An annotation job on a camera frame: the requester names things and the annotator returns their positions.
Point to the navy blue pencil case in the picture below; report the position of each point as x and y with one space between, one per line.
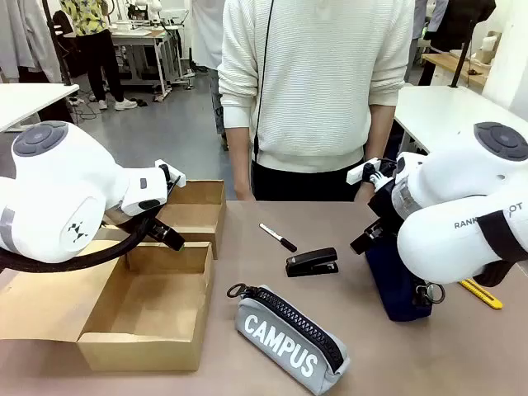
392 284

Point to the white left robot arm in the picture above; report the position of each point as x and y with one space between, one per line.
62 198

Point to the white desk with legs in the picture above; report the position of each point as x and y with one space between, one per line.
437 115

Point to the white knit sweater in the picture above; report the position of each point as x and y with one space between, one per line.
317 82

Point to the black stand pole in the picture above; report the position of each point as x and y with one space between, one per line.
57 45

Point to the person in yellow shirt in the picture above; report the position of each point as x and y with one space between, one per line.
97 49

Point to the white background workbench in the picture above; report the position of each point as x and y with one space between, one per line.
144 45

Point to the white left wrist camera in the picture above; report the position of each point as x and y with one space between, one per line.
173 178

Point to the small open cardboard box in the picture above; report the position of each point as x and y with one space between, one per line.
198 214

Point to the bystander in white coat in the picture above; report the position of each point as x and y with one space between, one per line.
206 33

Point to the black trousers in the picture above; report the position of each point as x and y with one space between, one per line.
305 183

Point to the white marker black cap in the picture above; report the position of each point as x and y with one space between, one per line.
277 237

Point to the large open cardboard box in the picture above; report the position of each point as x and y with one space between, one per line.
144 305

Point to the yellow utility knife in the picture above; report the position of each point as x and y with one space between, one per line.
482 294

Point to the person in dark jacket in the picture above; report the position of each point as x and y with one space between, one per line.
458 20

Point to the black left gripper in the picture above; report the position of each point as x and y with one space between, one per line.
156 227

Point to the person's left forearm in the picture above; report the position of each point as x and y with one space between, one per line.
378 130

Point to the thin black pole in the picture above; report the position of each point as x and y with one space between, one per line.
464 53

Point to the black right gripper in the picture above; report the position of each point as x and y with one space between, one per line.
381 204

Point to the person's left hand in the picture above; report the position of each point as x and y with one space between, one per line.
363 192

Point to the grey CAMPUS pencil case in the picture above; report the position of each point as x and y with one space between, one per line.
288 334

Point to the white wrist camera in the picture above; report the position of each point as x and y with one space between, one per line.
173 178
363 171

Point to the person's right forearm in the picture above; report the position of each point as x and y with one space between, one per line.
240 165

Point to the wooden background table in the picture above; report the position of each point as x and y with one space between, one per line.
453 66

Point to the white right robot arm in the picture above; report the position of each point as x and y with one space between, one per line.
462 206

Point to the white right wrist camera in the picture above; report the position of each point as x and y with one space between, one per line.
363 171

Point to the black stapler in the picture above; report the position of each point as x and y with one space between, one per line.
311 262

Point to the white side table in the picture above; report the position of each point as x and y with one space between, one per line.
29 103

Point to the hanging grey white garments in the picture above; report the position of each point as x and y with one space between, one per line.
24 37

